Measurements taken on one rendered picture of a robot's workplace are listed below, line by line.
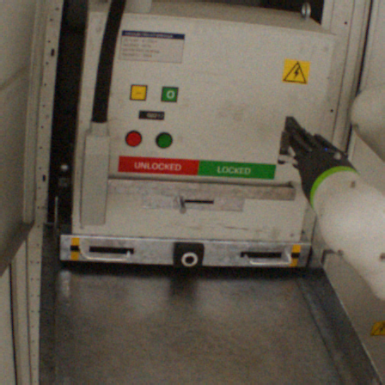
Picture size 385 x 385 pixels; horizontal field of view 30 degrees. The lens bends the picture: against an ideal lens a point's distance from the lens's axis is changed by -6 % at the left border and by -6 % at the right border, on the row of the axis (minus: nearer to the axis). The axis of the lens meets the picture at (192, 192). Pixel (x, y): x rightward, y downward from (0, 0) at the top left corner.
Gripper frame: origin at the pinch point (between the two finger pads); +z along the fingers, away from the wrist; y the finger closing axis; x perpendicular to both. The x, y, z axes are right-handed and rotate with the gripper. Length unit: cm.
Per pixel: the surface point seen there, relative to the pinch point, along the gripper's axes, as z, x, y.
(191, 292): 4.4, -38.2, -13.7
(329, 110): 31.6, -5.9, 19.0
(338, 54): 31.7, 8.1, 19.0
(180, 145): 13.3, -9.8, -18.0
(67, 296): 0, -38, -39
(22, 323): 32, -68, -51
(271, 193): 9.4, -17.4, 1.0
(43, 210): 32, -35, -45
